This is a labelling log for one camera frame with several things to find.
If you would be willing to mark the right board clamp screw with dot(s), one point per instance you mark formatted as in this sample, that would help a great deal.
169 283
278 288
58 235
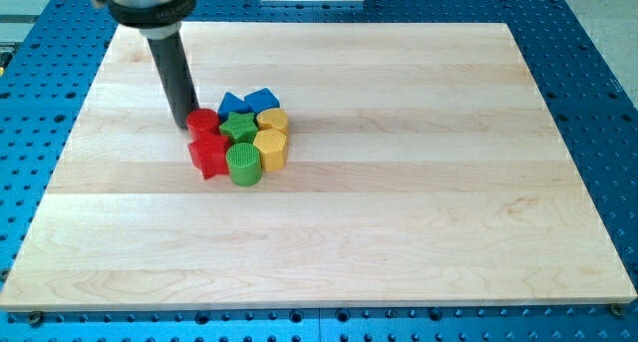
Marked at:
617 310

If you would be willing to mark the board clamp screw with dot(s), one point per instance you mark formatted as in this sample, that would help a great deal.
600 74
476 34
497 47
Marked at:
617 310
34 318

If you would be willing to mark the blue triangle block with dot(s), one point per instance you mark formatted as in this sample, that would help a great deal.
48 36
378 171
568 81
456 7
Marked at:
231 104

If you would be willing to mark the green cylinder block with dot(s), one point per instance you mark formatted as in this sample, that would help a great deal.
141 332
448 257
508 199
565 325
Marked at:
244 164

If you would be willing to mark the yellow heart block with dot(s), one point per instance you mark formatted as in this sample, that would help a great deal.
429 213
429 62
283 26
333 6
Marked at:
274 120

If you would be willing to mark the light wooden board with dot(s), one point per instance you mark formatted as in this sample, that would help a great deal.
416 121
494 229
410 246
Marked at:
424 169

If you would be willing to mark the green star block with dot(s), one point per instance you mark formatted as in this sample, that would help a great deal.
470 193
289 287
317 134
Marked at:
239 127

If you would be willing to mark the red star block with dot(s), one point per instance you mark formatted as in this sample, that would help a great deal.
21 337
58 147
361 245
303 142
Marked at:
208 154

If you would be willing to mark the yellow hexagon block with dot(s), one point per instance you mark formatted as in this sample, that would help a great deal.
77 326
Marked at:
273 149

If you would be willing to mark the red cylinder block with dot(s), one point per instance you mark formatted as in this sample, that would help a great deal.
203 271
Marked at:
202 122

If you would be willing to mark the left board clamp screw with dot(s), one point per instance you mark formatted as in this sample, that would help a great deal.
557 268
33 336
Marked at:
34 318

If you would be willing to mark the blue cube block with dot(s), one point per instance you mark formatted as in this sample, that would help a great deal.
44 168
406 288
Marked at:
261 100

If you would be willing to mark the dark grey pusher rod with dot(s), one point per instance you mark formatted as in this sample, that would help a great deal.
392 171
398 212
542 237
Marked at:
174 72

